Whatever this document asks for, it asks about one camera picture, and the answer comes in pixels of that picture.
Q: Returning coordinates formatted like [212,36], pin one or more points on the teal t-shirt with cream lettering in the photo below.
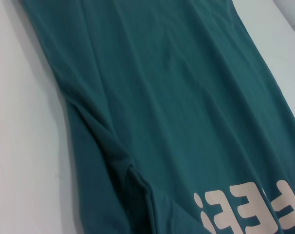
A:
[174,109]

